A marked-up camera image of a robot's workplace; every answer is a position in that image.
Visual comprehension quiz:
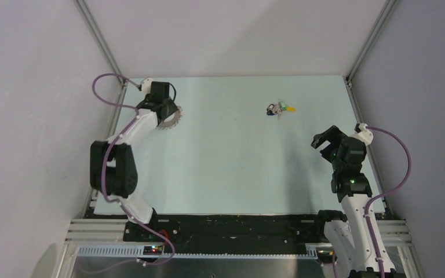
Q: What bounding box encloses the large silver keyring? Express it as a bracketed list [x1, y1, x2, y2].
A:
[157, 105, 183, 130]

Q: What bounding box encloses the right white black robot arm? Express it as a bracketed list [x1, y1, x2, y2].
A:
[311, 124, 402, 277]

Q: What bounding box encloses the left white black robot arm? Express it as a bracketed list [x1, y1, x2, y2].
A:
[90, 78, 181, 242]

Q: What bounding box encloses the bunch of coloured keys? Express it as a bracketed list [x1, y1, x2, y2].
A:
[266, 101, 296, 120]

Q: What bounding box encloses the right small circuit board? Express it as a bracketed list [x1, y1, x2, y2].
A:
[317, 250, 334, 259]

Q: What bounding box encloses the small circuit board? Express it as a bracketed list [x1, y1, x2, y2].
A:
[143, 245, 164, 255]
[317, 250, 334, 259]

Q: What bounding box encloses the left small circuit board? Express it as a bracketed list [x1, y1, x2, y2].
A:
[143, 245, 164, 255]

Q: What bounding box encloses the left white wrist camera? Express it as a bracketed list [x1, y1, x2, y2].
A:
[137, 78, 154, 94]

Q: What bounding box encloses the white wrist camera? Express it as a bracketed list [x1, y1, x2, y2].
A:
[352, 123, 374, 146]
[137, 78, 154, 94]

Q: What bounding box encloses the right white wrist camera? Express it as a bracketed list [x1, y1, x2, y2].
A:
[352, 123, 374, 146]

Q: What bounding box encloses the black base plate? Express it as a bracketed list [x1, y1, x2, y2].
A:
[123, 214, 327, 254]

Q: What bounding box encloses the left aluminium frame post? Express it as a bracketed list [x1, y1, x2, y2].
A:
[73, 0, 122, 75]

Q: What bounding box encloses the aluminium frame post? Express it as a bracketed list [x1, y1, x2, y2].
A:
[73, 0, 122, 75]
[345, 0, 400, 89]

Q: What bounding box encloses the right aluminium frame post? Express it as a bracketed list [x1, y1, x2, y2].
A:
[345, 0, 400, 89]

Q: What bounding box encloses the grey slotted cable duct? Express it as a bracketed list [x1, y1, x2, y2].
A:
[76, 245, 318, 259]

